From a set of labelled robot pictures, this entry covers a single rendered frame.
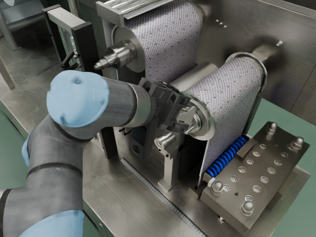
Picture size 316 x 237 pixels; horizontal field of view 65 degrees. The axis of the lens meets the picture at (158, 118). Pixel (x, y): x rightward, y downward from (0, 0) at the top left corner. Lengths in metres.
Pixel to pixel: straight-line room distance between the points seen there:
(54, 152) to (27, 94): 1.04
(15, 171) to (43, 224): 1.99
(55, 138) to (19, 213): 0.11
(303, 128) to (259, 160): 1.75
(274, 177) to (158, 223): 0.40
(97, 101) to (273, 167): 0.68
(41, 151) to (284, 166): 0.74
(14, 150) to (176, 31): 1.95
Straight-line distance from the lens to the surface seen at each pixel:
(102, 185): 0.96
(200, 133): 0.67
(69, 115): 0.33
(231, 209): 0.79
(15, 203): 0.35
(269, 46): 0.85
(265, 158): 0.91
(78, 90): 0.32
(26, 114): 1.30
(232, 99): 0.68
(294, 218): 2.08
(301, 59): 0.83
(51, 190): 0.35
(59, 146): 0.38
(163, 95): 0.47
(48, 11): 0.77
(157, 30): 0.72
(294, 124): 2.63
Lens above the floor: 1.73
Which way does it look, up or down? 47 degrees down
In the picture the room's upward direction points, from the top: straight up
